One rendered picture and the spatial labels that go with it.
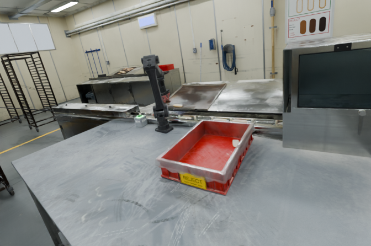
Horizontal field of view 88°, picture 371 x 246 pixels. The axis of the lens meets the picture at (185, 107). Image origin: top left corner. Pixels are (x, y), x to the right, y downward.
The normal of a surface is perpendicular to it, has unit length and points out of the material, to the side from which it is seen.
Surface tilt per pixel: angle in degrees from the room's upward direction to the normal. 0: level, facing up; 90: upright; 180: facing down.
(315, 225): 0
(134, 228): 0
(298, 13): 90
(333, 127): 90
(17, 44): 90
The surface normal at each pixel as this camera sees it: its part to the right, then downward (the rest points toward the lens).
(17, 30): 0.86, 0.03
